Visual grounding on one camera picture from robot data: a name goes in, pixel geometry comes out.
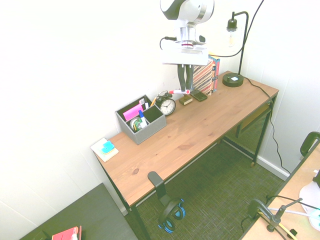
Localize wooden desk with black frame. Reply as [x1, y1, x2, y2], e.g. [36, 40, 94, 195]
[93, 70, 280, 240]

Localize pink sticky note pad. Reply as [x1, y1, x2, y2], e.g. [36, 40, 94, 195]
[122, 103, 144, 121]

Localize black clamp handle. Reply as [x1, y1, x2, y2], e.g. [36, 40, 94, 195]
[299, 131, 320, 157]

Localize black and blue headphones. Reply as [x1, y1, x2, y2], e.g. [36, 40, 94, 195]
[157, 198, 187, 234]

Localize black lamp power cable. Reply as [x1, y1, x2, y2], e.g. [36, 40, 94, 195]
[242, 76, 292, 175]

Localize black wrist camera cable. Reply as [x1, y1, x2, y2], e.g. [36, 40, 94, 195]
[159, 36, 177, 51]

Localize blue capped white marker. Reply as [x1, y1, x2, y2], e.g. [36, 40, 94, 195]
[138, 109, 148, 127]

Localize black C clamp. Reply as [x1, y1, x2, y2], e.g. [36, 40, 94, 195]
[247, 198, 303, 233]

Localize white notepad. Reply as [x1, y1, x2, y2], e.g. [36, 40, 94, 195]
[90, 137, 120, 163]

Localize black headphone hook clamp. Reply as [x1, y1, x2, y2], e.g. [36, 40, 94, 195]
[147, 171, 173, 208]

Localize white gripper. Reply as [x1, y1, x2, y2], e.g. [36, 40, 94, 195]
[161, 46, 210, 91]

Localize light wood robot table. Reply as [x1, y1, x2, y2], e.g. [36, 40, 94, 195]
[241, 143, 320, 240]

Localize black twin bell alarm clock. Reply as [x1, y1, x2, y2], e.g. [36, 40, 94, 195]
[155, 90, 177, 116]

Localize wooden rubber stamp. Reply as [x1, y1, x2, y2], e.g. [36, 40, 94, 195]
[178, 93, 194, 106]

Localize grey desk organizer box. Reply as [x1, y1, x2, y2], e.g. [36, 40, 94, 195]
[115, 94, 167, 146]

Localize red notebook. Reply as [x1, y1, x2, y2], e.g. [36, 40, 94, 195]
[51, 225, 83, 240]

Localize black phone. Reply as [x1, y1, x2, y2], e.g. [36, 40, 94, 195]
[190, 89, 209, 103]

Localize green tape roll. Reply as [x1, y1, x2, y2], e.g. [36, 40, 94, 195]
[129, 117, 143, 133]

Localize black desk lamp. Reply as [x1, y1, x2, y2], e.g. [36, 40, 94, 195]
[222, 11, 250, 88]

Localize white stand base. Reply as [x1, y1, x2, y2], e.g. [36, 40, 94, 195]
[299, 179, 320, 226]

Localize black cabinet top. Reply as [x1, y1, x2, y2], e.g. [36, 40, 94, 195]
[18, 182, 139, 240]

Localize teal sticky note block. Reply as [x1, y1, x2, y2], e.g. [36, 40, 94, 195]
[100, 140, 115, 154]

